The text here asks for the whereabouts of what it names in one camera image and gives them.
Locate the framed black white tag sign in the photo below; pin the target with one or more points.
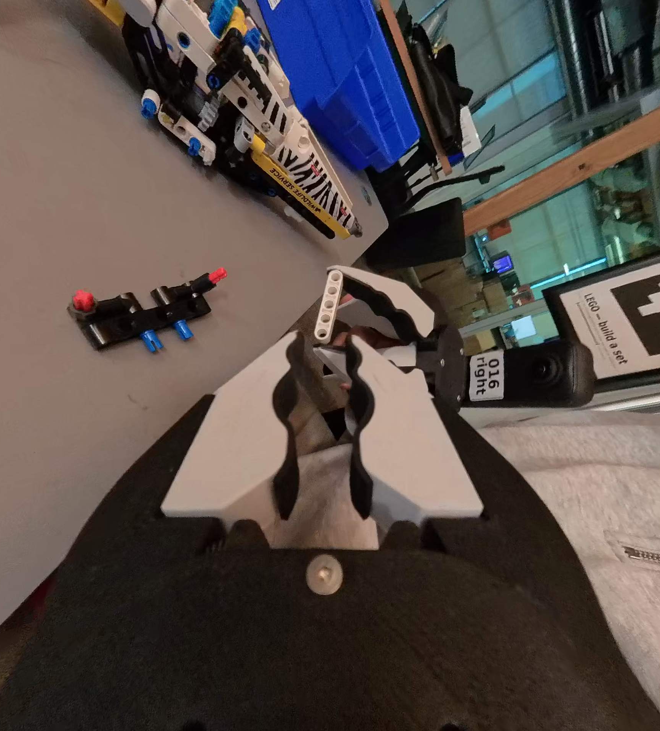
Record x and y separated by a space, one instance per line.
649 297

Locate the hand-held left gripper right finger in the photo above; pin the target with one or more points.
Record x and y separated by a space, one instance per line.
421 457

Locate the black lego assembly red pins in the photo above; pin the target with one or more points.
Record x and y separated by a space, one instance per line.
135 322

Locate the zebra striped lego helicopter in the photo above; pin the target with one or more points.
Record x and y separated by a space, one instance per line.
284 143

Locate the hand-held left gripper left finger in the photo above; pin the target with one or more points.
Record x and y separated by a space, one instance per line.
232 457

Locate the grey sweatshirt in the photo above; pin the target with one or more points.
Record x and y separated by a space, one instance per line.
592 485

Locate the white five-hole lego beam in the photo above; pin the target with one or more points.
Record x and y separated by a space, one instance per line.
328 308

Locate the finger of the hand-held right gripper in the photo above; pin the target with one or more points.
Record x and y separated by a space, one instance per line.
398 297
404 360

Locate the blue plastic storage bin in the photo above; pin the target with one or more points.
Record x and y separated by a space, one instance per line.
341 74

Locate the black chair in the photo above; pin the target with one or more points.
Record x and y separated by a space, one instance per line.
421 234

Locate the black bag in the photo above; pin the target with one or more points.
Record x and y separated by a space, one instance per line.
438 97

